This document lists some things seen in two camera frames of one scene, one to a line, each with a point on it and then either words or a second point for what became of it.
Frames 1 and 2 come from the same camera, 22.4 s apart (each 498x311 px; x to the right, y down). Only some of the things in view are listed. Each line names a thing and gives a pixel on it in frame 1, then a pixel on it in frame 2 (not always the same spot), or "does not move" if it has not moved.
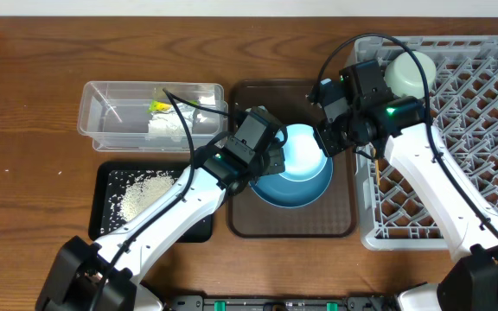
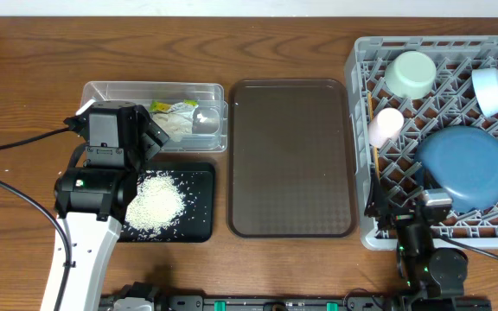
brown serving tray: [335, 214] does not move
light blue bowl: [305, 157] to [490, 92]
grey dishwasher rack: [475, 88] does not move
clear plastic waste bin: [141, 117] does not move
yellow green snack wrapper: [162, 106] does not move
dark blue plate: [277, 190] to [468, 162]
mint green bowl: [403, 74] does not move
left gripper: [272, 152] to [150, 148]
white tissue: [169, 123] does not move
